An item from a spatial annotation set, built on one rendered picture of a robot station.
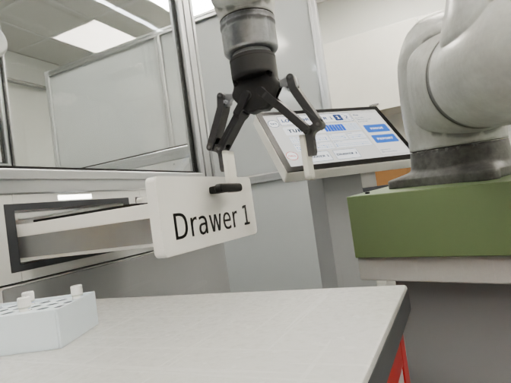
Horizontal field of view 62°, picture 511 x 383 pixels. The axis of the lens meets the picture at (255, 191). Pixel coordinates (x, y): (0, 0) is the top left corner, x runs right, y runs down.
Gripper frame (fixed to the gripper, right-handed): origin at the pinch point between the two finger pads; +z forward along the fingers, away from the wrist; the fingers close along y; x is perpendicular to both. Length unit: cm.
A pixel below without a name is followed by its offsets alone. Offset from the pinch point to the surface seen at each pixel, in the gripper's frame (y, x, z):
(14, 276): 39.8, 17.1, 9.9
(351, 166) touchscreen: 3, -77, -5
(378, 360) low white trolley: -20.3, 33.6, 15.5
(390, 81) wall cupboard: 10, -317, -86
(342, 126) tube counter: 7, -90, -20
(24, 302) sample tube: 14.9, 33.5, 10.5
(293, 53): 41, -155, -75
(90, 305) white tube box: 11.8, 28.0, 12.5
